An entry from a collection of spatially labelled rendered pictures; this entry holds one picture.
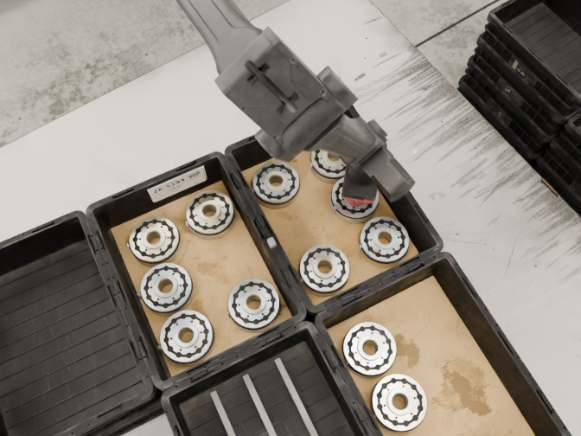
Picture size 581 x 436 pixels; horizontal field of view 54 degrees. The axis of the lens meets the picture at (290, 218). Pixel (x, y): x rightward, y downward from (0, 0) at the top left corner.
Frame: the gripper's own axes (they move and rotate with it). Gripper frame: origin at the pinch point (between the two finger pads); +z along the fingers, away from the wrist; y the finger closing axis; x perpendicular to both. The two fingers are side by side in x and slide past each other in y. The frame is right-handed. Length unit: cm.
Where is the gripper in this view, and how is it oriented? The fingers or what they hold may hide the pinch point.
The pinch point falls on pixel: (356, 193)
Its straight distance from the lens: 122.6
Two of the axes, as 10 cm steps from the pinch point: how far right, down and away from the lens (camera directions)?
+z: -0.4, 4.0, 9.2
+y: 1.8, -9.0, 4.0
